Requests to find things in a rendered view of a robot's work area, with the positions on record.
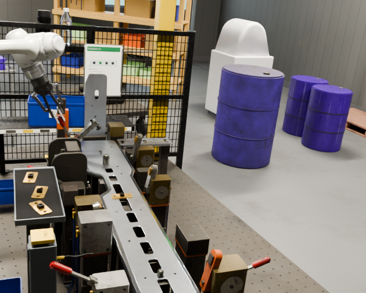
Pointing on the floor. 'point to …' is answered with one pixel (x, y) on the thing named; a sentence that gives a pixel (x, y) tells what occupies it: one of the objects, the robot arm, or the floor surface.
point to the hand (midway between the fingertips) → (58, 115)
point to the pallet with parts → (364, 122)
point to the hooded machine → (236, 54)
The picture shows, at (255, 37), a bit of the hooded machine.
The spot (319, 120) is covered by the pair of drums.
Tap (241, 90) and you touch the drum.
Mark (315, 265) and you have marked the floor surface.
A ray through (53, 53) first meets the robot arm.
